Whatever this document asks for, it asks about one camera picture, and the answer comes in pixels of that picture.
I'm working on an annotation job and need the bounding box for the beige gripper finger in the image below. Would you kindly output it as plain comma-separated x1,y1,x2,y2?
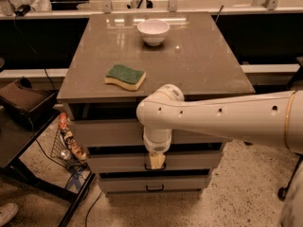
149,153,166,169

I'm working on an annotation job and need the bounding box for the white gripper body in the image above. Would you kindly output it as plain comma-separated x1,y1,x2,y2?
143,127,172,153

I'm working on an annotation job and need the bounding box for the grey top drawer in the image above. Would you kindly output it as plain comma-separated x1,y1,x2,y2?
68,119,228,147

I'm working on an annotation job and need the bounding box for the grey drawer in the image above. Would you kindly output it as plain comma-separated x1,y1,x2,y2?
68,119,228,147
98,176,211,194
87,150,223,173

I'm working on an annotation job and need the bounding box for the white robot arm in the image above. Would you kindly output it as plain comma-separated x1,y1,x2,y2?
136,84,303,169

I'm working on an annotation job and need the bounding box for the grey bottom drawer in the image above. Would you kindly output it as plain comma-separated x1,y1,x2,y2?
98,176,211,194

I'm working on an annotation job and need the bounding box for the grey middle drawer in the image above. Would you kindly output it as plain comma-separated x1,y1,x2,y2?
87,150,223,173

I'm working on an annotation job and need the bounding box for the grey drawer cabinet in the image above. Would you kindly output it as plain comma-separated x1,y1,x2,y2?
56,11,256,198

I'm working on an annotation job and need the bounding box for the green yellow sponge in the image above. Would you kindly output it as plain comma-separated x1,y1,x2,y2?
104,64,146,91

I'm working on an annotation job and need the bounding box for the white ceramic bowl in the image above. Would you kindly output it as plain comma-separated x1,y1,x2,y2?
137,19,170,46

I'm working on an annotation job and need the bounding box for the black office chair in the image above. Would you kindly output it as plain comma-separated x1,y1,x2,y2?
277,154,303,201

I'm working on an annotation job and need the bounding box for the dark brown box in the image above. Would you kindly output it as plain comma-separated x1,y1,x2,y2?
0,78,56,131

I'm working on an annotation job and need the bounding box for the black side table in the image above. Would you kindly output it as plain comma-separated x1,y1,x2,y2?
0,109,95,227

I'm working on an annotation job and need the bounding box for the white shoe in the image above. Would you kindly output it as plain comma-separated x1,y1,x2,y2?
0,202,18,227

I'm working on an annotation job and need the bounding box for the black power adapter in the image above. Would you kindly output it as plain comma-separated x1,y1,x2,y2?
14,5,30,16

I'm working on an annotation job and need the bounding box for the black floor cable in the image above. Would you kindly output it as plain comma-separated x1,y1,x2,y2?
83,190,104,227

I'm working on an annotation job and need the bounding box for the wire basket with snacks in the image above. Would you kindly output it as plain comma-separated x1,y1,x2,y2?
51,113,87,169

